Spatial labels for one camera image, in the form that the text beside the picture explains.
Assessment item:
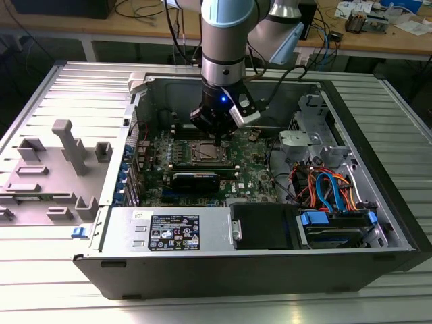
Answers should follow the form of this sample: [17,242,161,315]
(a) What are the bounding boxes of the silver CPU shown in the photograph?
[195,144,220,162]

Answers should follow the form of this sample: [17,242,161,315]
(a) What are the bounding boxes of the metal socket cover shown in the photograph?
[191,140,226,166]

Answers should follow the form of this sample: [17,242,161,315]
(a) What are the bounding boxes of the green motherboard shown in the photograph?
[134,124,283,209]

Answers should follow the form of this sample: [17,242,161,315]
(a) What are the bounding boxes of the black graphics card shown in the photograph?
[170,171,222,195]

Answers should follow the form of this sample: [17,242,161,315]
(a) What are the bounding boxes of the silver drive bay cage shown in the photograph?
[288,94,354,159]

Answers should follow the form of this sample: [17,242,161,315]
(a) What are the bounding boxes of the black plastic shroud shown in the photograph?
[230,203,300,251]

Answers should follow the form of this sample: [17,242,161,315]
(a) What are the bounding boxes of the black upright box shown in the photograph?
[299,1,319,41]

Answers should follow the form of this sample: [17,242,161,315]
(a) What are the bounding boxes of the wooden desk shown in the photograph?
[0,0,432,63]

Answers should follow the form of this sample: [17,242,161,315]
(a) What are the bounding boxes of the silver power supply unit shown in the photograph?
[97,205,244,253]

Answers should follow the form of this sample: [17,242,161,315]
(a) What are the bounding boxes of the black grey PC case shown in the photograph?
[72,70,432,301]

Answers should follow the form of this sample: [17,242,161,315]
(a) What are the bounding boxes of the heat sink cooler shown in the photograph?
[344,9,368,34]

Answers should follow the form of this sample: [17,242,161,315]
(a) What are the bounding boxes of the hard disk in blue carrier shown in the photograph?
[296,208,379,250]

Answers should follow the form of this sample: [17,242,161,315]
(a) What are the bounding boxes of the white leaflet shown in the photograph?
[335,1,374,18]

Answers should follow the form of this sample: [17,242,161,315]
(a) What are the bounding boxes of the grey parts rack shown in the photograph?
[0,119,114,227]

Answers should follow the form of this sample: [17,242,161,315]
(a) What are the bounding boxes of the small electronics box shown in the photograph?
[366,11,394,34]

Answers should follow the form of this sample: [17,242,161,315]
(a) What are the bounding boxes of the white paper sheet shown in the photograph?
[394,18,432,37]

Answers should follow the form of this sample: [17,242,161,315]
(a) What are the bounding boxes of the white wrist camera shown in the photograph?
[230,95,261,128]

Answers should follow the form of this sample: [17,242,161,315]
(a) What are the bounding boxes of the black camera cable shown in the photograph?
[242,63,308,112]

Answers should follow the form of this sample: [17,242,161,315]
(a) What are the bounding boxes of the red orange wire bundle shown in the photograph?
[290,163,320,204]

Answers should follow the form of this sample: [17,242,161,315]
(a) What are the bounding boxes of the blue cable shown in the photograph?
[321,25,335,67]

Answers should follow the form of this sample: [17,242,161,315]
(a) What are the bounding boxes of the blue flat wire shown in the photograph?
[316,171,342,213]

